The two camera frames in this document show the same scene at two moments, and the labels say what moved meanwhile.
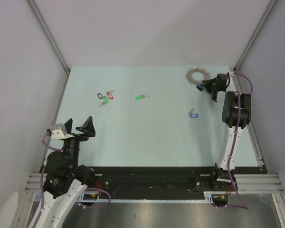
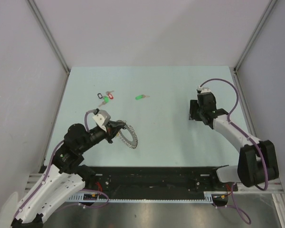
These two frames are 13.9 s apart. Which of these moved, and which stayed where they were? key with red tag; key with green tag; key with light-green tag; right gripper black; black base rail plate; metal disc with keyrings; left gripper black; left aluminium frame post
Moved: metal disc with keyrings; left gripper black; right gripper black
Stayed: black base rail plate; key with green tag; left aluminium frame post; key with light-green tag; key with red tag
